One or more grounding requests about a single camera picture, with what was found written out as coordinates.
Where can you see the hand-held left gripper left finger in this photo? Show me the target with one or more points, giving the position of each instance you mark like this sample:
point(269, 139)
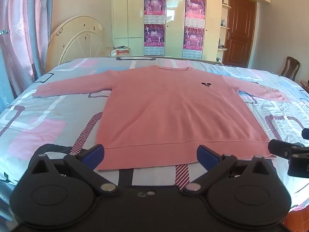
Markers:
point(93, 153)

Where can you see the bed with patterned sheet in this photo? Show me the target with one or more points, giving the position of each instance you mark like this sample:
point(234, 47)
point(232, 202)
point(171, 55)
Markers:
point(48, 116)

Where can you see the brown wooden chair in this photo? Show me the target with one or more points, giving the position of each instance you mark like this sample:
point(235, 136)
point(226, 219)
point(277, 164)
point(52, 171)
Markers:
point(291, 65)

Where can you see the small dark shelf items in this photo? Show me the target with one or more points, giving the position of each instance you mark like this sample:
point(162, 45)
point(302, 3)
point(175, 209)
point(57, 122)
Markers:
point(221, 44)

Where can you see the purple wall poster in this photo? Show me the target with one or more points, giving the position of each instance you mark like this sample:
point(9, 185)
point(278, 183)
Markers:
point(193, 40)
point(154, 37)
point(195, 8)
point(154, 4)

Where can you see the cream wardrobe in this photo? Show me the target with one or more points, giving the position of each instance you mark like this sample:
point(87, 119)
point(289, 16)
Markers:
point(173, 29)

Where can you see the brown wooden door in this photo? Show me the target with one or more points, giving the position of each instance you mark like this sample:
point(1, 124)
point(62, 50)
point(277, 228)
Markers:
point(241, 41)

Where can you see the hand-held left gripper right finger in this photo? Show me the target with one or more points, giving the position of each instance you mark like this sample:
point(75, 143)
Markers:
point(207, 155)

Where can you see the wooden bed board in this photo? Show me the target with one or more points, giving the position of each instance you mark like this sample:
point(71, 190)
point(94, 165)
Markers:
point(169, 58)

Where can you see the pink and blue curtain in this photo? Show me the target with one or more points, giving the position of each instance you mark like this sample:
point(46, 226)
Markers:
point(21, 41)

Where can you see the grey bottle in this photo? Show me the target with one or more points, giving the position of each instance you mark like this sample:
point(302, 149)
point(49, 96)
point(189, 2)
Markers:
point(223, 23)

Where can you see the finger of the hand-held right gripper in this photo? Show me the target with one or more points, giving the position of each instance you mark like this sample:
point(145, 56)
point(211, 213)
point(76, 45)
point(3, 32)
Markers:
point(280, 147)
point(306, 134)

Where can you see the cream round headboard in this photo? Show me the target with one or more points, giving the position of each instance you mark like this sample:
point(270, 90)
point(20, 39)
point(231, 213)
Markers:
point(72, 43)

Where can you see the dark wooden furniture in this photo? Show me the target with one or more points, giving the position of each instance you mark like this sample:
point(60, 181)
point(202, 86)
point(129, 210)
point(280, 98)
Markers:
point(304, 84)

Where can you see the pink sweater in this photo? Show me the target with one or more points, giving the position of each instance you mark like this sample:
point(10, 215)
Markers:
point(169, 106)

